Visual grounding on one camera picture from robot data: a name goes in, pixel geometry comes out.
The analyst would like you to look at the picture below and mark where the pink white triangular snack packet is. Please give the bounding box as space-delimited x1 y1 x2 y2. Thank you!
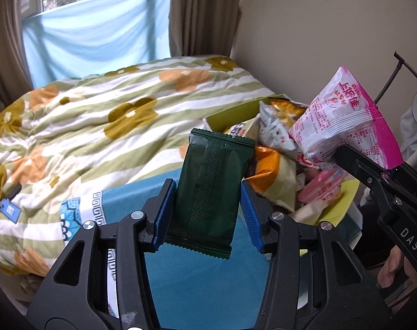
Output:
289 66 403 171

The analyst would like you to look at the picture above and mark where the dark green snack packet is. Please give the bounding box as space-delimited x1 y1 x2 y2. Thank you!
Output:
166 128 256 259

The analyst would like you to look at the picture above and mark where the gold foil snack packet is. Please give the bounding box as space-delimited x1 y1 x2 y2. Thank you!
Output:
269 98 307 122

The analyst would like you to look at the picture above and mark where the right hand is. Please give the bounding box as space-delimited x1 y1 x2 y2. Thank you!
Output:
377 246 417 288

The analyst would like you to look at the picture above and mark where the pink snack packet in box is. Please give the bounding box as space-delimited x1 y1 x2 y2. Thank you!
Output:
297 170 345 205

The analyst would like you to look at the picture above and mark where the red white snack packet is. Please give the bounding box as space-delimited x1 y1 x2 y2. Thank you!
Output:
296 151 320 170

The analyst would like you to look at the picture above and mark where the blue patterned table cloth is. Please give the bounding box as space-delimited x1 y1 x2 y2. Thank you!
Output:
59 167 362 330

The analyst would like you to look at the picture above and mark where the orange yellow snack packet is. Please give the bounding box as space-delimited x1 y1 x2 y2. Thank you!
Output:
246 146 296 212

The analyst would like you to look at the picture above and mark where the silver white snack packet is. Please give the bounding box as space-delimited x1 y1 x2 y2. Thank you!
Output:
258 101 297 153

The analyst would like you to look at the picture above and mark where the blue tag on quilt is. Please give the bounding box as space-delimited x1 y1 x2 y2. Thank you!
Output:
0 198 21 224

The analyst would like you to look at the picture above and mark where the black thin stand pole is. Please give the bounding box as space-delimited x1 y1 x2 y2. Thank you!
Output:
374 51 417 104

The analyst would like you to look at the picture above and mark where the floral striped quilt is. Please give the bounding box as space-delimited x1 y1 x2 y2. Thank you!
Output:
0 56 271 276

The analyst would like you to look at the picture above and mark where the yellow-green cardboard box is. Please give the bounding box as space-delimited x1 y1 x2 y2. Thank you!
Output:
204 95 359 226

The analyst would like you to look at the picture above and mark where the beige curtain left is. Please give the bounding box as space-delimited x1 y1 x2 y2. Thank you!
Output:
0 0 32 106

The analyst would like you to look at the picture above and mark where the beige curtain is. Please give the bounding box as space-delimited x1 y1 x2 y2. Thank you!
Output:
0 0 32 106
169 0 241 57

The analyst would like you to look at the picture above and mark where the beige curtain right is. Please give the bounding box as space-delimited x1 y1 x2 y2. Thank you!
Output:
169 0 241 57

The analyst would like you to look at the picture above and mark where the light blue window cloth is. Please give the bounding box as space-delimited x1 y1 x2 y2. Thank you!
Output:
22 0 170 88

